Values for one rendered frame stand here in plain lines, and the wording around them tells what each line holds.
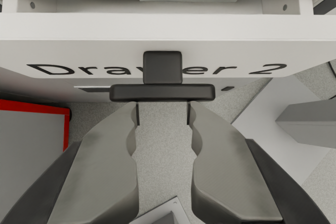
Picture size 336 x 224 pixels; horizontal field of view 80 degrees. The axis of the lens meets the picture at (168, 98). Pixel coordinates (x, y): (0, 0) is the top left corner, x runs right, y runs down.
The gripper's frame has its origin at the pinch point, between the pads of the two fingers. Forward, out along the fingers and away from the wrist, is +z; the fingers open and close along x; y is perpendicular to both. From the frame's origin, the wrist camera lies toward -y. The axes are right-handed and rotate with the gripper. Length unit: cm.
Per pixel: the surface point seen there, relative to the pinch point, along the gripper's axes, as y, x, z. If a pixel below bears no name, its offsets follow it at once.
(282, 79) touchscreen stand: 34, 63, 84
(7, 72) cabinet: 7.3, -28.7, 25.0
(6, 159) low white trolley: 35, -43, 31
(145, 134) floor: 59, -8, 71
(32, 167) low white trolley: 46, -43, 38
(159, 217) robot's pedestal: 90, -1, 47
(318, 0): -6.0, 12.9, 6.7
